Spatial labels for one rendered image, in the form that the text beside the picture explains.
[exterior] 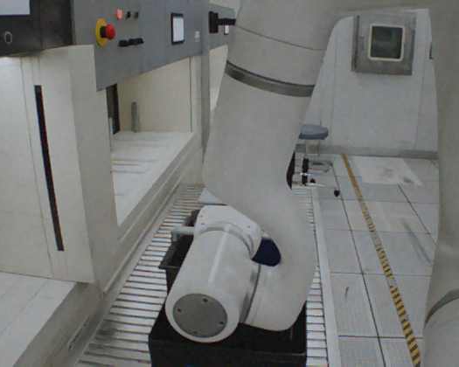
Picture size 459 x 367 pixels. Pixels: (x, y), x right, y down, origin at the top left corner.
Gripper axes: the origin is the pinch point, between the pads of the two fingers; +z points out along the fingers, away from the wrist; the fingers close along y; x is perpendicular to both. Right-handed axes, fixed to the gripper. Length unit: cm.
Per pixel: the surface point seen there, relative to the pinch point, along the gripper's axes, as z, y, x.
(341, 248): 195, 48, -114
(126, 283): 26, -34, -37
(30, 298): 1, -47, -26
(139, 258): 40, -35, -37
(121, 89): 154, -82, -3
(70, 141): 9.1, -35.4, 7.8
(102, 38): 35, -38, 28
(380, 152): 420, 115, -109
